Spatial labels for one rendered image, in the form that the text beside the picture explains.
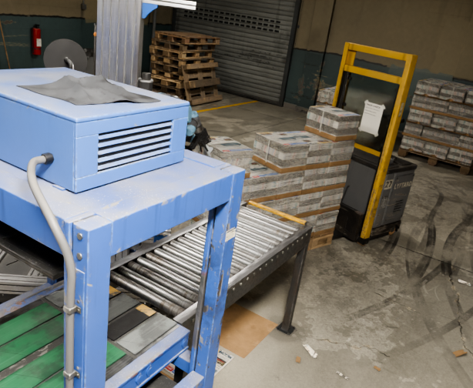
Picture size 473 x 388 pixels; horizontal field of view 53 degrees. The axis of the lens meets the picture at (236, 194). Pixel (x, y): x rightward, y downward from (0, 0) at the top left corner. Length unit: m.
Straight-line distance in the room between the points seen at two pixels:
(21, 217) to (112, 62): 1.89
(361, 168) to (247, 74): 6.93
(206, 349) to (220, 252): 0.43
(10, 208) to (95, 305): 0.33
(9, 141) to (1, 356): 0.82
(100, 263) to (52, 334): 0.87
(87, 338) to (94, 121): 0.54
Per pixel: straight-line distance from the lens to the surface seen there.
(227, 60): 11.79
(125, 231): 1.21
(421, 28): 10.12
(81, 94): 1.43
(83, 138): 1.26
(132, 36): 3.03
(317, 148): 4.10
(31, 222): 1.27
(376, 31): 10.33
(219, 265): 1.70
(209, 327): 1.85
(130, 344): 1.96
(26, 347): 1.98
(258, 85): 11.35
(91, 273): 1.18
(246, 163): 3.59
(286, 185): 3.98
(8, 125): 1.47
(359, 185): 4.97
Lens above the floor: 2.06
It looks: 22 degrees down
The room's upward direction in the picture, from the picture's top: 8 degrees clockwise
